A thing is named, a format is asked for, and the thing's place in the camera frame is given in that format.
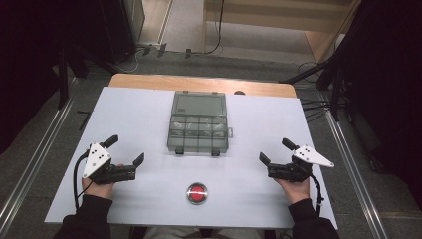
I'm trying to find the dark cabinet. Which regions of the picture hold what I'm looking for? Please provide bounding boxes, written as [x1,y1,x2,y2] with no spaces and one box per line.
[99,0,146,64]

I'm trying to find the wooden table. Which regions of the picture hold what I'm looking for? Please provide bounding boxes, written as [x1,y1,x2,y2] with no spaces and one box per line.
[108,73,298,99]

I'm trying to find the black metal stand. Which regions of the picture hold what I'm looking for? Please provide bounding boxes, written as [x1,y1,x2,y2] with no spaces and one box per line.
[280,53,346,122]
[58,46,91,111]

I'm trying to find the person's right hand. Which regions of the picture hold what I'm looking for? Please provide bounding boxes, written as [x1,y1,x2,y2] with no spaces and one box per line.
[272,176,312,205]

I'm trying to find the white floor cable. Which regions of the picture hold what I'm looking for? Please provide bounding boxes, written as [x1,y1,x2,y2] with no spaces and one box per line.
[113,49,140,74]

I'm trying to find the wooden platform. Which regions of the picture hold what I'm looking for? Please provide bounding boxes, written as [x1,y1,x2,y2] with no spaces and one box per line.
[202,0,361,63]

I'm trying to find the right hand-held gripper black cable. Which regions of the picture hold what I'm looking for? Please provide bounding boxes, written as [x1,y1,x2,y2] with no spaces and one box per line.
[310,173,325,217]

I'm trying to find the white board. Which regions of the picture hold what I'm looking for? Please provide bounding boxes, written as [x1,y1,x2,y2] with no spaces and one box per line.
[44,87,338,230]

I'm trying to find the black floor cables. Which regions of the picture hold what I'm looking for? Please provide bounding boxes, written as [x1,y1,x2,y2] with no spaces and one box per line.
[300,99,332,122]

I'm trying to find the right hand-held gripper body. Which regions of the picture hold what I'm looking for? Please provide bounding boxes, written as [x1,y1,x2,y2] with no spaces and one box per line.
[267,144,335,183]

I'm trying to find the hand-held gripper black cable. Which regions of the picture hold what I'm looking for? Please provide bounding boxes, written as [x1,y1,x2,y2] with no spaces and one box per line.
[73,150,94,212]
[310,173,325,217]

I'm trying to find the clear grey compartment box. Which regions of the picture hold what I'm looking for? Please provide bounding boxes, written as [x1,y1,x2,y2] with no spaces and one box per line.
[166,91,234,157]

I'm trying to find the left hand-held gripper black cable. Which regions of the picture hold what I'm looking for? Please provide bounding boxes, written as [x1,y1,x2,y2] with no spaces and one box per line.
[73,150,94,212]

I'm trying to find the person's left hand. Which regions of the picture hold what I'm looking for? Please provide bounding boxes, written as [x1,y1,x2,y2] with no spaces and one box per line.
[82,177,115,200]

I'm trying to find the metal floor rail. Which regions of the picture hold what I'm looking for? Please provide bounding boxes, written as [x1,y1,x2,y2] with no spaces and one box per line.
[0,96,76,230]
[326,109,389,239]

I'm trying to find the black hanging cable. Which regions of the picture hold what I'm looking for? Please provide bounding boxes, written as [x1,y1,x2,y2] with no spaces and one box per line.
[198,0,226,56]

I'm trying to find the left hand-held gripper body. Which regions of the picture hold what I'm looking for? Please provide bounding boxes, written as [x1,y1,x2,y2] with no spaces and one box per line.
[82,142,137,185]

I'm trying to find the red round button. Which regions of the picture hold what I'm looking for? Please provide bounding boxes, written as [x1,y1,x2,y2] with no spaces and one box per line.
[186,182,209,206]

